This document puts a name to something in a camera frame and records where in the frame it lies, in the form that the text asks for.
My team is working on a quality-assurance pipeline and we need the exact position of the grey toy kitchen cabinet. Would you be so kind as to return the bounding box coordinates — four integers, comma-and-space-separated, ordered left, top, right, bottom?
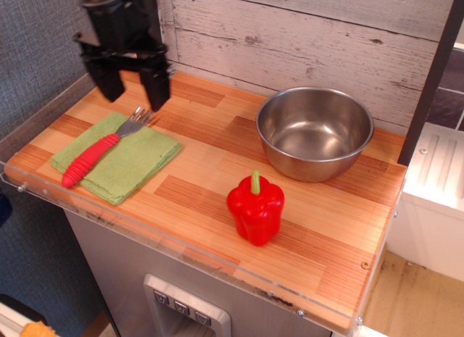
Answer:
65, 212, 332, 336

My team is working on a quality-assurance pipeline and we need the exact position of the orange object bottom left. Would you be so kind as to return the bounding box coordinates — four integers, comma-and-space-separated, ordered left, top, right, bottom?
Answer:
20, 321, 57, 337

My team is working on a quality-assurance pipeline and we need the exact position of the stainless steel bowl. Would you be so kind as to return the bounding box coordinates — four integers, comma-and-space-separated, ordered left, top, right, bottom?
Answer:
256, 87, 374, 183

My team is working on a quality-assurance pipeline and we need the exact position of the white toy sink unit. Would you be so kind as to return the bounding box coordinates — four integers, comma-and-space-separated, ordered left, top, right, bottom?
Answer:
386, 43, 464, 283

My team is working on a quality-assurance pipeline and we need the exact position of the red handled metal fork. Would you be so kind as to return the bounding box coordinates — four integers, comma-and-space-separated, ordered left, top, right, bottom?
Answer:
62, 107, 153, 188

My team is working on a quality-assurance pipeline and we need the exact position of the red toy bell pepper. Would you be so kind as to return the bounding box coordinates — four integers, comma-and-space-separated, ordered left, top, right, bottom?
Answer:
227, 170, 285, 246

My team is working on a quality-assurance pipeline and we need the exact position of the dark frame post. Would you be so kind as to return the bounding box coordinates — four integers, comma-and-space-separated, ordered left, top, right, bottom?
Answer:
144, 0, 162, 47
397, 0, 463, 166

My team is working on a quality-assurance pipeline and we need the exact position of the dark right frame post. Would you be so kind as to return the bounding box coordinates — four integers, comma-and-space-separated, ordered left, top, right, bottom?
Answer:
397, 0, 463, 166

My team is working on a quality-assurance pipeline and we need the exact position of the silver dispenser panel with buttons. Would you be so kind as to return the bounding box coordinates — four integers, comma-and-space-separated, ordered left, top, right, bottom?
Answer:
144, 274, 232, 336

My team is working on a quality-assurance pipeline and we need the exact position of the green folded cloth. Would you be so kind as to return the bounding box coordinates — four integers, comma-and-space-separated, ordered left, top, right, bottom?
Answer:
51, 112, 181, 205

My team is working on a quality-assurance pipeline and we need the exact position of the clear acrylic edge guard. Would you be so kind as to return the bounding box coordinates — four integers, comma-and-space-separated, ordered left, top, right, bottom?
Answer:
1, 163, 366, 336

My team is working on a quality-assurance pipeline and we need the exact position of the dark left frame post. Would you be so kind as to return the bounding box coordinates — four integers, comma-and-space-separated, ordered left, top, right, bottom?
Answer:
144, 0, 162, 47

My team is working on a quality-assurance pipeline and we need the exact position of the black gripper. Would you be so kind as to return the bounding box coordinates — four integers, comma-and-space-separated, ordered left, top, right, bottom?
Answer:
74, 0, 173, 112

